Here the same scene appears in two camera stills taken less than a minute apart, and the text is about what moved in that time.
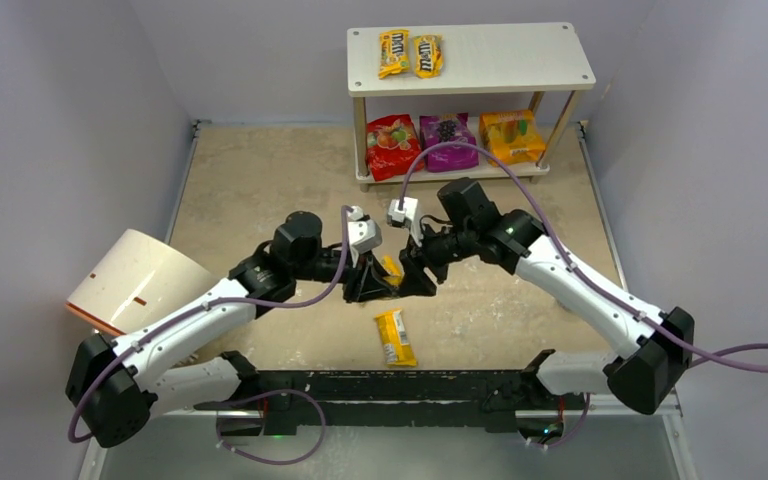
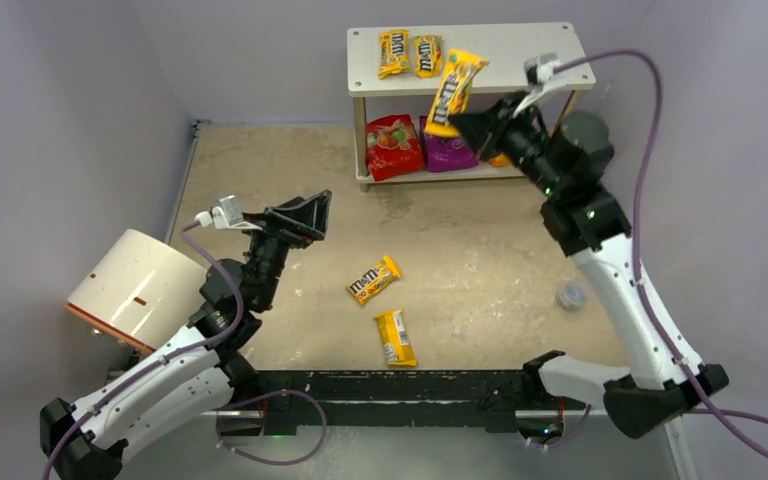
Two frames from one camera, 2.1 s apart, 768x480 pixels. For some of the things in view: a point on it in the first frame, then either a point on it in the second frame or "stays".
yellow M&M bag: [393, 52] stays
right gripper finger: [416, 281] → [479, 129]
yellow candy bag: [428, 55] stays
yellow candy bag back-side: [393, 269] → [453, 92]
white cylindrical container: [136, 278] stays
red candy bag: [392, 147] stays
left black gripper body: [352, 271] → [284, 227]
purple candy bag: [454, 127] stays
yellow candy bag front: [397, 347] stays
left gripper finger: [367, 281] → [309, 214]
